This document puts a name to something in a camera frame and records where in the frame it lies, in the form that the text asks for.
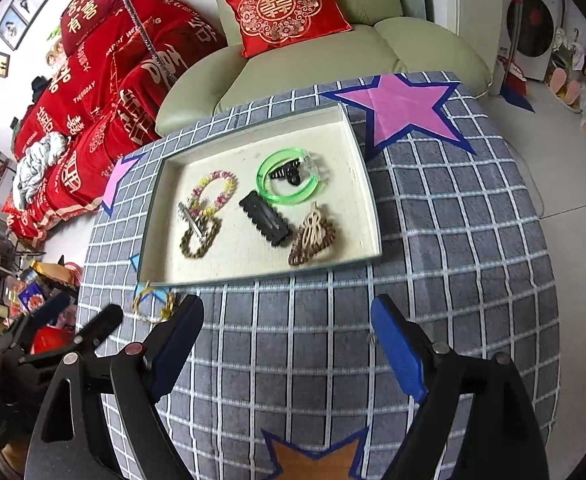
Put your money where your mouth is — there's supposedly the black snap hair clip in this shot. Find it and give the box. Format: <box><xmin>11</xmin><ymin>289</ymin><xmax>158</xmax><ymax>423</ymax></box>
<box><xmin>239</xmin><ymin>190</ymin><xmax>294</xmax><ymax>248</ymax></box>

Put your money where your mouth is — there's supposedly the dark cloth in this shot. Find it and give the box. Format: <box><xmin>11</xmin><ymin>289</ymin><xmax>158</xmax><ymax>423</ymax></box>
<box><xmin>30</xmin><ymin>76</ymin><xmax>56</xmax><ymax>106</ymax></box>

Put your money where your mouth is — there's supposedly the white washing machine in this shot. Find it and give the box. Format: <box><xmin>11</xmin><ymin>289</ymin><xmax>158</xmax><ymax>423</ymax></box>
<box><xmin>503</xmin><ymin>0</ymin><xmax>564</xmax><ymax>83</ymax></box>

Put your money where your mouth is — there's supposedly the light green sofa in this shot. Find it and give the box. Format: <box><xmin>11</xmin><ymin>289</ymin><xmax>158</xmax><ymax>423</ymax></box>
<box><xmin>155</xmin><ymin>0</ymin><xmax>491</xmax><ymax>138</ymax></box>

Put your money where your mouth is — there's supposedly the clear plastic hair clip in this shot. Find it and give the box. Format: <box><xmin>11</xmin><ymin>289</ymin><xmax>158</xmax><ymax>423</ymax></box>
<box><xmin>300</xmin><ymin>152</ymin><xmax>331</xmax><ymax>183</ymax></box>

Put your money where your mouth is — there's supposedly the orange star patch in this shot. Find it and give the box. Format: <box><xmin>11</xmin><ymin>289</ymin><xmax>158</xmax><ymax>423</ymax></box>
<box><xmin>260</xmin><ymin>425</ymin><xmax>368</xmax><ymax>480</ymax></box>

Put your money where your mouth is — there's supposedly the small blue star patch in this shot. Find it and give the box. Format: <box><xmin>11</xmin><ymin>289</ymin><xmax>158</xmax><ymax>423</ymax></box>
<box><xmin>129</xmin><ymin>251</ymin><xmax>174</xmax><ymax>293</ymax></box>

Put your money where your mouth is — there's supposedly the green translucent bangle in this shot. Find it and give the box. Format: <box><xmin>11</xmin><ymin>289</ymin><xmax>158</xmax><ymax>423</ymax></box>
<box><xmin>256</xmin><ymin>146</ymin><xmax>324</xmax><ymax>208</ymax></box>

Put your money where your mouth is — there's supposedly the small pink star patch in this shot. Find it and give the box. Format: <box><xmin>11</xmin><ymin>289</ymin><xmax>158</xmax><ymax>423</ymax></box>
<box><xmin>100</xmin><ymin>152</ymin><xmax>146</xmax><ymax>217</ymax></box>

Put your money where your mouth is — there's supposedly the red embroidered cushion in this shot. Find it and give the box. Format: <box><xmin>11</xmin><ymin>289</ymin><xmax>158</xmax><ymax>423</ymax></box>
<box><xmin>221</xmin><ymin>0</ymin><xmax>354</xmax><ymax>59</ymax></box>

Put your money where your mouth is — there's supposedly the silver tinsel garland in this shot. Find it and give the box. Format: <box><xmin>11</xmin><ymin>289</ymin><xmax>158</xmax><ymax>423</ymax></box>
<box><xmin>115</xmin><ymin>0</ymin><xmax>178</xmax><ymax>86</ymax></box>

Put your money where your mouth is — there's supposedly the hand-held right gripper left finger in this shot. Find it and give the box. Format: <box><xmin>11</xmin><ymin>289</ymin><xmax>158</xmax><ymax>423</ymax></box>
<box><xmin>23</xmin><ymin>294</ymin><xmax>205</xmax><ymax>480</ymax></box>

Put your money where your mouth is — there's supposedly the olive beaded bracelet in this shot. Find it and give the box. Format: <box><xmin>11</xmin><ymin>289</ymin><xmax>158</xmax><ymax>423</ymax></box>
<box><xmin>179</xmin><ymin>210</ymin><xmax>222</xmax><ymax>261</ymax></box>

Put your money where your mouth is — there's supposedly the pink yellow beaded bracelet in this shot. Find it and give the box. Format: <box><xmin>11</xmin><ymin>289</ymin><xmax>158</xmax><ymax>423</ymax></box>
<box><xmin>191</xmin><ymin>170</ymin><xmax>238</xmax><ymax>221</ymax></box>

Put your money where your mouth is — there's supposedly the black claw hair clip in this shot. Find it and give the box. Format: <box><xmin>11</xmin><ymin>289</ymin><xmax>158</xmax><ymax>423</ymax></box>
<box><xmin>268</xmin><ymin>160</ymin><xmax>308</xmax><ymax>186</ymax></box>

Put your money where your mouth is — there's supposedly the grey white crumpled cloth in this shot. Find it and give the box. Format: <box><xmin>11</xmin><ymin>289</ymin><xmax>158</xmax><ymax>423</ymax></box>
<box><xmin>13</xmin><ymin>132</ymin><xmax>68</xmax><ymax>206</ymax></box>

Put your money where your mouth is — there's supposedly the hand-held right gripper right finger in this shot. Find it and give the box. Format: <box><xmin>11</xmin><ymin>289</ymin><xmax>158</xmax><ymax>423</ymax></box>
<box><xmin>371</xmin><ymin>294</ymin><xmax>548</xmax><ymax>480</ymax></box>

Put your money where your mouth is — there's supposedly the brown woven hair clip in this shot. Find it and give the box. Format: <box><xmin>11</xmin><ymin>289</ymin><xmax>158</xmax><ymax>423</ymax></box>
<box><xmin>288</xmin><ymin>220</ymin><xmax>337</xmax><ymax>267</ymax></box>

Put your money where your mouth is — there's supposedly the large pink star patch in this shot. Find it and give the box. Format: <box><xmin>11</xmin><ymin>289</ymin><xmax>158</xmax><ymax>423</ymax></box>
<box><xmin>319</xmin><ymin>74</ymin><xmax>478</xmax><ymax>156</ymax></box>

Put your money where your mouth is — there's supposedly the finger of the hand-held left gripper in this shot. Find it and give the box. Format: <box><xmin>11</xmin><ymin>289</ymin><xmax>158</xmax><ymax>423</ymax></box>
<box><xmin>18</xmin><ymin>304</ymin><xmax>124</xmax><ymax>366</ymax></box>
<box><xmin>0</xmin><ymin>291</ymin><xmax>72</xmax><ymax>354</ymax></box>

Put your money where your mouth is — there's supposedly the white shallow tray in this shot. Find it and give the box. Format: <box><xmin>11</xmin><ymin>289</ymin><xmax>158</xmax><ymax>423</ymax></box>
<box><xmin>137</xmin><ymin>101</ymin><xmax>384</xmax><ymax>288</ymax></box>

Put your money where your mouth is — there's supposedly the red printed bedding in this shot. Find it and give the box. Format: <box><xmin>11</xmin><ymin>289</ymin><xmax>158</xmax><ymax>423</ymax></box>
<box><xmin>3</xmin><ymin>0</ymin><xmax>228</xmax><ymax>241</ymax></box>

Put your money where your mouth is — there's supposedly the grey checked tablecloth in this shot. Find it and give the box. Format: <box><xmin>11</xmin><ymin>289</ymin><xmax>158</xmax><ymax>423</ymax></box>
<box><xmin>75</xmin><ymin>72</ymin><xmax>561</xmax><ymax>480</ymax></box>

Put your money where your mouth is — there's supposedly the red dustpan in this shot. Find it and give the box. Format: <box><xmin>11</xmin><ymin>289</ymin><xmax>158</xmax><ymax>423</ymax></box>
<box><xmin>507</xmin><ymin>59</ymin><xmax>527</xmax><ymax>97</ymax></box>

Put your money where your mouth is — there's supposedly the silver hair pin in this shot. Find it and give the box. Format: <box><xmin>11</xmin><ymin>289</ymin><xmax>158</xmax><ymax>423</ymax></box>
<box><xmin>178</xmin><ymin>201</ymin><xmax>206</xmax><ymax>241</ymax></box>

